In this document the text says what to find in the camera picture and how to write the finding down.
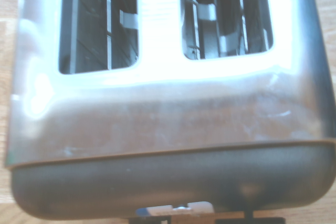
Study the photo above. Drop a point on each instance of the stainless steel two-slot toaster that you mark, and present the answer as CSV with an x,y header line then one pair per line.
x,y
162,119

